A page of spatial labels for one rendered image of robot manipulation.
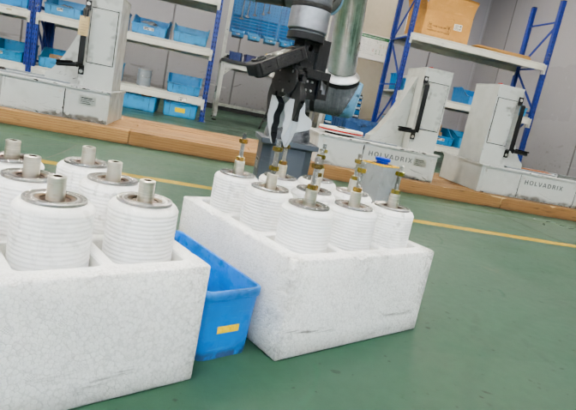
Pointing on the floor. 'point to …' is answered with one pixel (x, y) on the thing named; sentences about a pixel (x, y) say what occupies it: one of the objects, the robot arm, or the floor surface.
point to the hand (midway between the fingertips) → (277, 137)
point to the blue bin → (222, 304)
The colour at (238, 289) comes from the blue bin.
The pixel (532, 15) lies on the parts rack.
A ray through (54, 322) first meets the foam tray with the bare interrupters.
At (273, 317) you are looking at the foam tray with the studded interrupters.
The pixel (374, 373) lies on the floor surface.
